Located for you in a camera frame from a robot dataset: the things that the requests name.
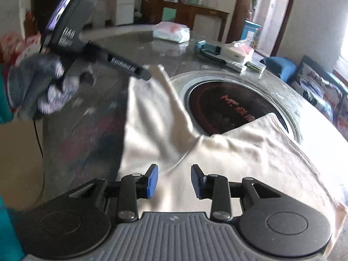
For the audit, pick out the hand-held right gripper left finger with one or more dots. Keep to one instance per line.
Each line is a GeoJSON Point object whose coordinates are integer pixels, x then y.
{"type": "Point", "coordinates": [152, 181]}

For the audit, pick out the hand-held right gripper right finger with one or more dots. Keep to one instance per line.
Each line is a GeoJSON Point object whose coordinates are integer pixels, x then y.
{"type": "Point", "coordinates": [196, 182]}

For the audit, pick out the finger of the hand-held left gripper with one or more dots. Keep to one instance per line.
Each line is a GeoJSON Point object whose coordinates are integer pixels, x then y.
{"type": "Point", "coordinates": [119, 61]}

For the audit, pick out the white garment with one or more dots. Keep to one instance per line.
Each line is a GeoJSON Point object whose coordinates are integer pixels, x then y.
{"type": "Point", "coordinates": [165, 130]}

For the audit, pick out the person's left hand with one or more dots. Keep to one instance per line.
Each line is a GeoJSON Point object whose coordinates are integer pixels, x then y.
{"type": "Point", "coordinates": [35, 84]}

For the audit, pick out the red floral cloth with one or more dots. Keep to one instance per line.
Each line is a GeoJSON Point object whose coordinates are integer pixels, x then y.
{"type": "Point", "coordinates": [16, 43]}

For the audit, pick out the white refrigerator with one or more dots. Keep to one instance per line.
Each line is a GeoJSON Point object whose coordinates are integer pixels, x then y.
{"type": "Point", "coordinates": [125, 2]}

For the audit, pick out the white pink plastic package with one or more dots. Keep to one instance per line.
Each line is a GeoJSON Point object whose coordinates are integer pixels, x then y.
{"type": "Point", "coordinates": [171, 32]}

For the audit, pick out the round black induction cooker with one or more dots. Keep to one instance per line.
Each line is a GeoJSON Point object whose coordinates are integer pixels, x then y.
{"type": "Point", "coordinates": [233, 106]}

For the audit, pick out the brown wooden cabinet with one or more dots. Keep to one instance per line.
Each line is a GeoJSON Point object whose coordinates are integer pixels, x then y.
{"type": "Point", "coordinates": [190, 13]}

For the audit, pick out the flat white box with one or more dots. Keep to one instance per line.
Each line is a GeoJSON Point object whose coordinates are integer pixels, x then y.
{"type": "Point", "coordinates": [236, 65]}

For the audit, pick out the white tissue box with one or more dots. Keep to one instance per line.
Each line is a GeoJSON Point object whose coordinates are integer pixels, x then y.
{"type": "Point", "coordinates": [236, 51]}

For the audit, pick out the green packet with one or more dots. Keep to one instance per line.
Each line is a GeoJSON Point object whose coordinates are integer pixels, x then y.
{"type": "Point", "coordinates": [255, 65]}

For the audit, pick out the blue box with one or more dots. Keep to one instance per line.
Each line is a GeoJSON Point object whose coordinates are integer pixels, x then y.
{"type": "Point", "coordinates": [251, 31]}

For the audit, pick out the blue cushion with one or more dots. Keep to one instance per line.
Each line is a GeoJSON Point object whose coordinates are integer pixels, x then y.
{"type": "Point", "coordinates": [280, 68]}

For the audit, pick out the person's teal clothing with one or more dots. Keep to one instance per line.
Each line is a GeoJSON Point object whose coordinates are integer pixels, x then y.
{"type": "Point", "coordinates": [9, 231]}

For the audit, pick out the floral sofa cushion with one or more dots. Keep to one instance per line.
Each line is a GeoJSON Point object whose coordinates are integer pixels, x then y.
{"type": "Point", "coordinates": [320, 92]}

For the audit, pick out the brown wooden door frame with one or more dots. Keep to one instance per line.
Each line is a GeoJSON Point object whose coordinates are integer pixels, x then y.
{"type": "Point", "coordinates": [285, 13]}

